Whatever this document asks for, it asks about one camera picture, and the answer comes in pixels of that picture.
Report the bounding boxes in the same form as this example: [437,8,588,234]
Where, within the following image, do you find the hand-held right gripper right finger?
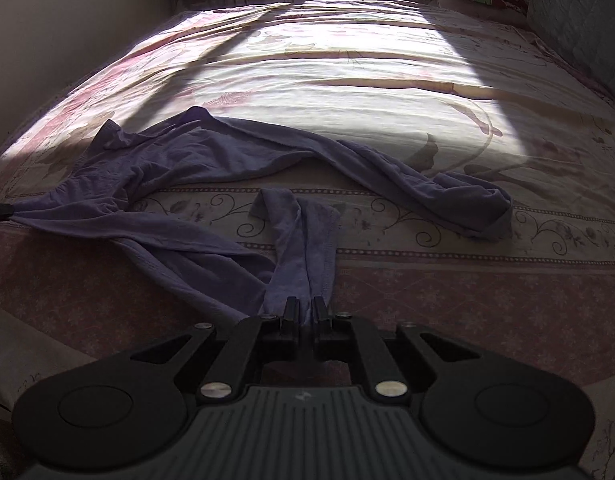
[312,296,481,402]

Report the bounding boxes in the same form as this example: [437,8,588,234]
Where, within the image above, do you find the grey quilted blanket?
[527,0,615,91]

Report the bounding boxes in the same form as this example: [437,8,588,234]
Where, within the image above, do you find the floral bed sheet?
[0,0,615,480]

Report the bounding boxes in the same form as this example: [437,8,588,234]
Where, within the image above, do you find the purple pants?
[10,105,513,323]

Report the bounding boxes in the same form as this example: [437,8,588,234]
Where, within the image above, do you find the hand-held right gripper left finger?
[130,296,301,404]

